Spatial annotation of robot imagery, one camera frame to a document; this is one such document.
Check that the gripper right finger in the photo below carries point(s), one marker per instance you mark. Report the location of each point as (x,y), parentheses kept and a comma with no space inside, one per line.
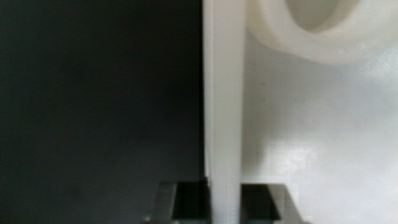
(267,205)

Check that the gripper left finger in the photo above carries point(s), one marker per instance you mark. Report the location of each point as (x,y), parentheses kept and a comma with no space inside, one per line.
(181,204)

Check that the white square table top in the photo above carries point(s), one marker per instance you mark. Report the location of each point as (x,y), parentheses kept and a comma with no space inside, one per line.
(300,108)

